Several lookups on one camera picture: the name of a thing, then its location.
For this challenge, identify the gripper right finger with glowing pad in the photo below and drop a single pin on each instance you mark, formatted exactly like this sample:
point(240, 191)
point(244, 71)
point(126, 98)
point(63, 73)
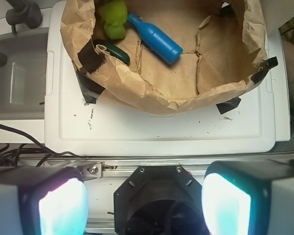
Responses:
point(249, 198)

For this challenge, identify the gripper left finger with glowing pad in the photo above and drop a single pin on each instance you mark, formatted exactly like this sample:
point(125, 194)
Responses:
point(42, 201)

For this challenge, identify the green plush animal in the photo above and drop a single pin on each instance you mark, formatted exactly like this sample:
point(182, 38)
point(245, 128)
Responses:
point(113, 15)

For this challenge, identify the white plastic bin lid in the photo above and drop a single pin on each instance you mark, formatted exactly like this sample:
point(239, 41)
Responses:
point(109, 129)

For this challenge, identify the grey toy sink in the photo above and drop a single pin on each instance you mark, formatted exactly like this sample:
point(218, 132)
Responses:
point(23, 78)

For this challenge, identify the brown paper bag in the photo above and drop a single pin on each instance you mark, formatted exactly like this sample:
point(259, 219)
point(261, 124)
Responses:
point(223, 55)

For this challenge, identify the dark green cucumber toy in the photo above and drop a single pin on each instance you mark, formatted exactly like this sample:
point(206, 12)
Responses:
point(113, 50)

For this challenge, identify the blue plastic bottle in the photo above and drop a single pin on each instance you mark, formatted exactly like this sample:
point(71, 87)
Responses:
point(156, 39)

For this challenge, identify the grey toy faucet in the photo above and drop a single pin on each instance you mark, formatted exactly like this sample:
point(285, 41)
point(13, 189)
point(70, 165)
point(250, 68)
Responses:
point(23, 12)

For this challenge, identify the aluminium frame rail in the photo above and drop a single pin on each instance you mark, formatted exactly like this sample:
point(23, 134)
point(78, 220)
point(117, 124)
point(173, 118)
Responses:
point(98, 167)

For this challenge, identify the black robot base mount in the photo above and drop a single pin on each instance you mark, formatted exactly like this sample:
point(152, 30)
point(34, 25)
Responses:
point(159, 200)

